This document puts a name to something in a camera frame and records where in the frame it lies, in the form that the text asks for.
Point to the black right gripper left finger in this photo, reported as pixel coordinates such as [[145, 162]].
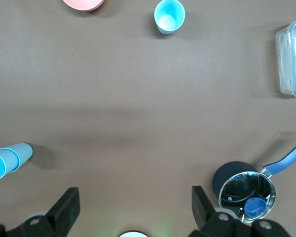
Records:
[[56, 217]]

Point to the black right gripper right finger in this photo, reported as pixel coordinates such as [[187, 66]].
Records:
[[212, 224]]

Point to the glass lid with blue knob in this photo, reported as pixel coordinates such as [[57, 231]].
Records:
[[236, 190]]

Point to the clear container with blue lid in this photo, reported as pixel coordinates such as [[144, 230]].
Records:
[[286, 61]]

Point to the pink bowl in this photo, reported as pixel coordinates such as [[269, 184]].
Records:
[[84, 4]]

